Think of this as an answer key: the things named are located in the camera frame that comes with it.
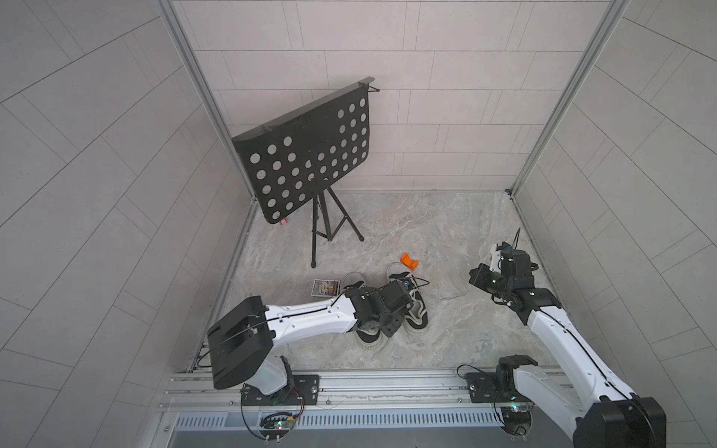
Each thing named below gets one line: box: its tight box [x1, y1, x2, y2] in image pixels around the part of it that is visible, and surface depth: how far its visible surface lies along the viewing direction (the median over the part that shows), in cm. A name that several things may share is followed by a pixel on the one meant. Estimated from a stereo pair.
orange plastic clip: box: [400, 252, 420, 271], surface depth 98 cm
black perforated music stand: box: [231, 76, 380, 268], surface depth 69 cm
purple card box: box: [310, 279, 341, 297], surface depth 91 cm
